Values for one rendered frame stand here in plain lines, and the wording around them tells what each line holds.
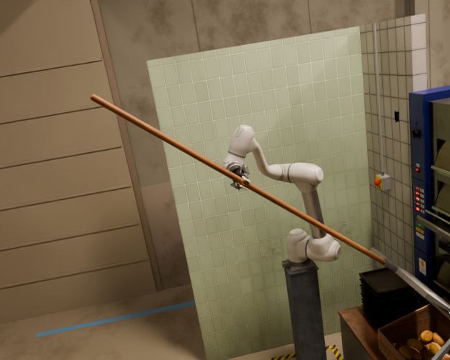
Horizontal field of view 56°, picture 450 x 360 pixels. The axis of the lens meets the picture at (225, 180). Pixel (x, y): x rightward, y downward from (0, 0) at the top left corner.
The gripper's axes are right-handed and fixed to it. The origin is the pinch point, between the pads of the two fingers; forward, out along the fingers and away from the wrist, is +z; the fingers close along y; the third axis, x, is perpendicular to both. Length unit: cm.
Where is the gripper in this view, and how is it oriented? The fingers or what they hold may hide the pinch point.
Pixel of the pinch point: (244, 182)
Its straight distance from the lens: 204.5
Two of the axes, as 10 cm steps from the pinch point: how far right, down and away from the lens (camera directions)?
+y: -5.2, 8.4, 1.4
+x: -8.4, -4.7, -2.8
